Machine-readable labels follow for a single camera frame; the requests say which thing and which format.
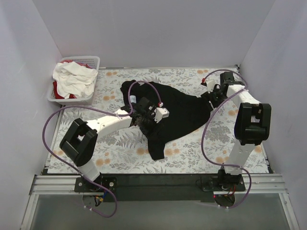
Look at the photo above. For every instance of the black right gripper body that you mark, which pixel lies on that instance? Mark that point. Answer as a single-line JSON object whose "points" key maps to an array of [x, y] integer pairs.
{"points": [[208, 98]]}

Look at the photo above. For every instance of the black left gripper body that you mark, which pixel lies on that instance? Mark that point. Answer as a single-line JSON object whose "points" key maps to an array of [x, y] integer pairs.
{"points": [[146, 120]]}

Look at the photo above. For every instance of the black t-shirt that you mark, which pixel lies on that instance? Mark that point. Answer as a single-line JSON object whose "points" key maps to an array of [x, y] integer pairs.
{"points": [[186, 114]]}

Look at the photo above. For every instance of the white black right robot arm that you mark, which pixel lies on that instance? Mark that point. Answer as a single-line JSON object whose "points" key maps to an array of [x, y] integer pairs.
{"points": [[252, 127]]}

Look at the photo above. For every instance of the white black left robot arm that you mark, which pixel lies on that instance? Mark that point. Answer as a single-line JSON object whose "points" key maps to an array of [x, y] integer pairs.
{"points": [[80, 139]]}

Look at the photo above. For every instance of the floral patterned table mat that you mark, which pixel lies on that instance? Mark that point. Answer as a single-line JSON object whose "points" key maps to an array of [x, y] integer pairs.
{"points": [[125, 151]]}

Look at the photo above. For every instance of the white t-shirt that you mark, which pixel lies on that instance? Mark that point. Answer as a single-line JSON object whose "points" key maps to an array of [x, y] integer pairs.
{"points": [[74, 79]]}

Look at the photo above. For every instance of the red t-shirt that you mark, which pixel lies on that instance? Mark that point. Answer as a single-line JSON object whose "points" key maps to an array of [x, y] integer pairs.
{"points": [[60, 92]]}

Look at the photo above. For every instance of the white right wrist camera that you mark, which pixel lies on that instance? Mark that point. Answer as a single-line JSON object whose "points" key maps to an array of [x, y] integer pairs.
{"points": [[209, 83]]}

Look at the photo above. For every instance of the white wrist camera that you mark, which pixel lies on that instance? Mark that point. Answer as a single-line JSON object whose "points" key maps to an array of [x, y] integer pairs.
{"points": [[160, 112], [209, 83]]}

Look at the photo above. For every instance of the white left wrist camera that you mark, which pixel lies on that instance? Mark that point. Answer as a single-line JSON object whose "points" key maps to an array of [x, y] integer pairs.
{"points": [[160, 112]]}

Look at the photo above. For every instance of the aluminium frame rail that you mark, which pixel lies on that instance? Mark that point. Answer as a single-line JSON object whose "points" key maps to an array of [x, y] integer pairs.
{"points": [[257, 183]]}

